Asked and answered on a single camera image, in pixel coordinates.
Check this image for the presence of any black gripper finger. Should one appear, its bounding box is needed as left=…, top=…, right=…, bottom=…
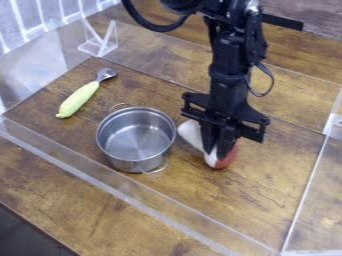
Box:
left=216, top=125, right=240, bottom=160
left=198, top=121, right=217, bottom=154

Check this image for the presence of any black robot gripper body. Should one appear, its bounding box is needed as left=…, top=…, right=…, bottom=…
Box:
left=181, top=72, right=269, bottom=143

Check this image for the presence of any white red plush mushroom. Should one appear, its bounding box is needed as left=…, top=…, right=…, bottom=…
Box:
left=177, top=120, right=237, bottom=169

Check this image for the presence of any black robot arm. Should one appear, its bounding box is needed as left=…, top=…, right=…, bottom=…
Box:
left=161, top=0, right=269, bottom=158

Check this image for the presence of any silver metal pot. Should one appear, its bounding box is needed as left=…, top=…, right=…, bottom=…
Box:
left=94, top=103, right=176, bottom=174

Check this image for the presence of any black strip on wall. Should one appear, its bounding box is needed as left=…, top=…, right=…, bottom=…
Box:
left=214, top=3, right=305, bottom=32

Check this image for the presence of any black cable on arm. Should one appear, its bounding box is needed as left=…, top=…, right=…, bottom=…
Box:
left=120, top=0, right=276, bottom=98

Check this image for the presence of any yellow handled metal utensil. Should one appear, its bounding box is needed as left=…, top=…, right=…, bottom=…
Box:
left=55, top=68, right=117, bottom=119

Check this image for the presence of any clear acrylic triangle bracket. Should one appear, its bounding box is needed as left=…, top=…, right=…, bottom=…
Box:
left=77, top=19, right=118, bottom=57

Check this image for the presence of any clear acrylic enclosure wall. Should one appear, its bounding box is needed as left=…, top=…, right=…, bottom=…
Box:
left=0, top=13, right=342, bottom=256

